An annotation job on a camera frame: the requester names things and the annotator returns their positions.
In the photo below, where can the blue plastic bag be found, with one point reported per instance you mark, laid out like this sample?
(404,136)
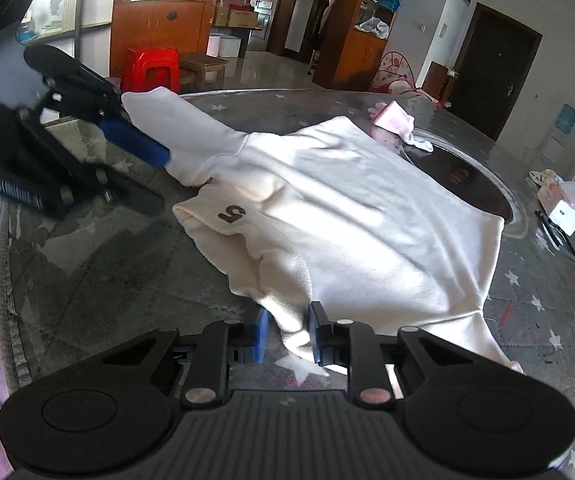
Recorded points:
(389,4)

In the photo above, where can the dark wooden entrance door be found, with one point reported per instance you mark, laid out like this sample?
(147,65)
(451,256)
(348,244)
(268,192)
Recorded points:
(492,70)

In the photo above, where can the printed plastic bag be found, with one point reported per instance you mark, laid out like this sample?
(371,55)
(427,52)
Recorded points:
(545,179)

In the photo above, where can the pink play tent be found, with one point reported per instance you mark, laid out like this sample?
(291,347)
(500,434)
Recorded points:
(395,72)

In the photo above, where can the white water dispenser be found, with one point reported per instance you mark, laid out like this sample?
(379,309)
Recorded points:
(557,152)

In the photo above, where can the wooden display cabinet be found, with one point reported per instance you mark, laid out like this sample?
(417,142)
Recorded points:
(347,60)

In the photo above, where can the white plastic bag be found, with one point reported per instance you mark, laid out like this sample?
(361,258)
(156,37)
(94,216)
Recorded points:
(372,26)

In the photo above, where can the small wooden shoe cabinet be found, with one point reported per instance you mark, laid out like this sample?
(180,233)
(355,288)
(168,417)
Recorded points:
(437,82)

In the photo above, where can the cardboard box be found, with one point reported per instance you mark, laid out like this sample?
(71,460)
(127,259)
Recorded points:
(237,17)

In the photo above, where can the orange wood glass cabinet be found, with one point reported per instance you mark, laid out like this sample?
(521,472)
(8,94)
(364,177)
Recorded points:
(162,30)

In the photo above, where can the blue water bottle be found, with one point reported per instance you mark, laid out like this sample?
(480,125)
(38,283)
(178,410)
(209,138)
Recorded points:
(566,119)

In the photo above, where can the cream hoodie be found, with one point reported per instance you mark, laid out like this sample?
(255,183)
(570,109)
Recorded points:
(342,200)

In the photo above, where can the pink white tissue box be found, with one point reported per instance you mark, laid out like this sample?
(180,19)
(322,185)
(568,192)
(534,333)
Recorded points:
(565,212)

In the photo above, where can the pink storage box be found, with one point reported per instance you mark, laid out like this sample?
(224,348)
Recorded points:
(214,46)

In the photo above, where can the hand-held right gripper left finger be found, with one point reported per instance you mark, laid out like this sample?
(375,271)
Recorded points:
(260,335)

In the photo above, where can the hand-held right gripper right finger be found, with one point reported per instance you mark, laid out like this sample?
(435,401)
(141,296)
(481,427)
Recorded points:
(320,335)

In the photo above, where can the round built-in induction cooktop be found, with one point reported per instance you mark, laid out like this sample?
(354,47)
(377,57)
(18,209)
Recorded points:
(462,180)

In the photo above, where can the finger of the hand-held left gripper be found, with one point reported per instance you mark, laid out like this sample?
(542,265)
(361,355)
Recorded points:
(127,197)
(135,142)

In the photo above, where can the white storage box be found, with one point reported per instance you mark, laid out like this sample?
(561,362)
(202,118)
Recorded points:
(230,46)

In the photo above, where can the pink and white small garment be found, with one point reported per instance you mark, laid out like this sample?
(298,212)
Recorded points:
(392,117)

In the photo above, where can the black flat frame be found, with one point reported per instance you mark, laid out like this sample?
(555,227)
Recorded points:
(562,242)

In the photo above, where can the red plastic stool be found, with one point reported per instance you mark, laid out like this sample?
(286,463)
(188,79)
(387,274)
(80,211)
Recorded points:
(150,60)

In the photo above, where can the low wooden stool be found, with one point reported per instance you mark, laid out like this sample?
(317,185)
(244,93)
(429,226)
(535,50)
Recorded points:
(202,62)

